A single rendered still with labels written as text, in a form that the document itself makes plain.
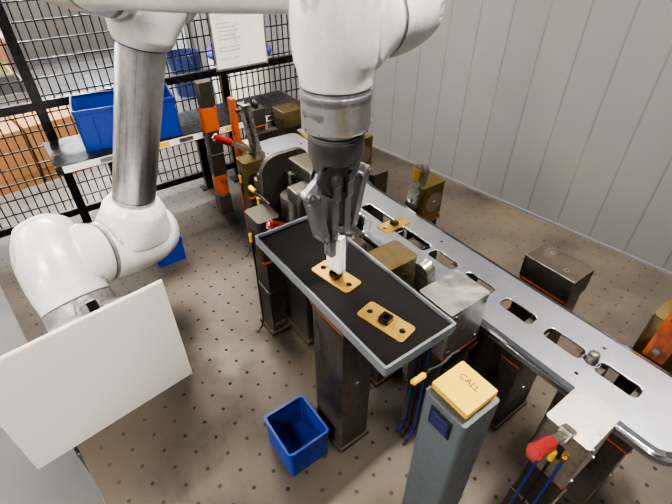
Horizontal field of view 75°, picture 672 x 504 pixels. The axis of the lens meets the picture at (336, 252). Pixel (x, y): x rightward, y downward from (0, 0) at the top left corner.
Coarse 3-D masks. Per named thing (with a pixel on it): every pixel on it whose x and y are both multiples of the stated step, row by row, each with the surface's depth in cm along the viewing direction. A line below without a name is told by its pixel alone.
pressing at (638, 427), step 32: (416, 224) 113; (448, 256) 103; (480, 256) 103; (512, 288) 94; (512, 320) 87; (544, 320) 87; (576, 320) 87; (512, 352) 82; (544, 352) 81; (608, 352) 81; (576, 384) 75; (608, 384) 75; (640, 384) 75; (640, 416) 71; (640, 448) 67
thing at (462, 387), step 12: (456, 372) 58; (468, 372) 58; (432, 384) 57; (444, 384) 57; (456, 384) 57; (468, 384) 57; (480, 384) 57; (444, 396) 56; (456, 396) 55; (468, 396) 55; (480, 396) 55; (492, 396) 56; (456, 408) 55; (468, 408) 54
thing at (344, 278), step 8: (320, 264) 75; (320, 272) 74; (328, 272) 74; (344, 272) 74; (328, 280) 72; (336, 280) 72; (344, 280) 72; (352, 280) 72; (344, 288) 70; (352, 288) 70
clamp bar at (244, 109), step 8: (240, 104) 121; (248, 104) 121; (256, 104) 123; (240, 112) 122; (248, 112) 122; (248, 120) 123; (248, 128) 125; (248, 136) 128; (256, 136) 128; (256, 144) 129
